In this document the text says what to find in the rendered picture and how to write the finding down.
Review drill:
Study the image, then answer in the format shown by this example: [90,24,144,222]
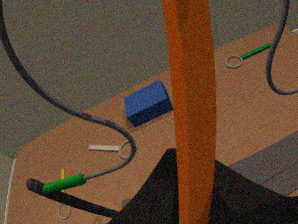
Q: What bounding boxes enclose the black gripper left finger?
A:
[106,148,180,224]

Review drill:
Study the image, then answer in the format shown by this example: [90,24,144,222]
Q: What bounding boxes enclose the grey loop with flat handle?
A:
[88,140,129,160]

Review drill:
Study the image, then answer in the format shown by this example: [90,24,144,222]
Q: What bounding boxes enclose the dark blue rectangular block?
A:
[124,80,173,128]

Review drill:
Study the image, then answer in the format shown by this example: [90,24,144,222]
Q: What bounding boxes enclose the grey loop with green handle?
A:
[225,43,271,68]

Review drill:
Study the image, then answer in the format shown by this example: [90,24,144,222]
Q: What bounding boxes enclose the yellow handle with grey loop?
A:
[59,168,71,220]

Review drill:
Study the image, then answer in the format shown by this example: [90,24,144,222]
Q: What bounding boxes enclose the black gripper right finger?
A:
[208,160,298,224]

